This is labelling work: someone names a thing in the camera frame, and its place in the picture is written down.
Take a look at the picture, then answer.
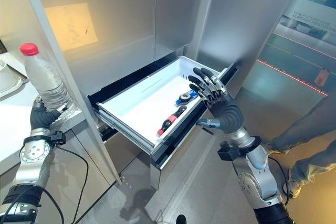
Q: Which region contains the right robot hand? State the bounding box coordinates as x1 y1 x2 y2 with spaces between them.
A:
188 67 244 133

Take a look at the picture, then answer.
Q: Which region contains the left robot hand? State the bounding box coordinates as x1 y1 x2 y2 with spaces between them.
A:
29 97 69 133

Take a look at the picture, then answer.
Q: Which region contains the clear bottle with red cap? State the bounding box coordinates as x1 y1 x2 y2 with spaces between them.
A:
19 42 74 120

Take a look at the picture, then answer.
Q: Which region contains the white refrigerator drawer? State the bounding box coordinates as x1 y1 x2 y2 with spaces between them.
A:
94 55 228 150

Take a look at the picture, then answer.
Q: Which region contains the silver refrigerator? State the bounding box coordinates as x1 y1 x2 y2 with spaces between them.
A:
18 0 307 190

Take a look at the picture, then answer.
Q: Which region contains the blue drink can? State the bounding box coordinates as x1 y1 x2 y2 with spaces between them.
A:
175 90 197 105

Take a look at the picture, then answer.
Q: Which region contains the grey counter cabinet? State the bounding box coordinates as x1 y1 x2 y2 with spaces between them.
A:
0 87 116 224

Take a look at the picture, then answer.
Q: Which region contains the white appliance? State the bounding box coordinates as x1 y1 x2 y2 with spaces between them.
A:
0 39 28 99

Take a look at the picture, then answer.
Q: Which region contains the dark cola bottle red label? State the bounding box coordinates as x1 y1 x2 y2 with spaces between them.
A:
156 105 188 136

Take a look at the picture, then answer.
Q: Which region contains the person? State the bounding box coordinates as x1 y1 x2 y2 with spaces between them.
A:
262 100 336 199

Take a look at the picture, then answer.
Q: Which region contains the yellow paper sheet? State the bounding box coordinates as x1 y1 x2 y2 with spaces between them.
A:
44 2 99 52

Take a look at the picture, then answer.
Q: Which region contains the orange tag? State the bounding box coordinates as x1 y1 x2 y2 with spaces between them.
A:
315 69 328 87

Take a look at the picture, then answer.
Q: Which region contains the white banner with text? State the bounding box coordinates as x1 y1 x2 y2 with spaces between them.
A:
282 0 336 34

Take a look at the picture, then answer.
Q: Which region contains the black cable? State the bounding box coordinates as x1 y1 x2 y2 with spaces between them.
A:
41 145 89 224

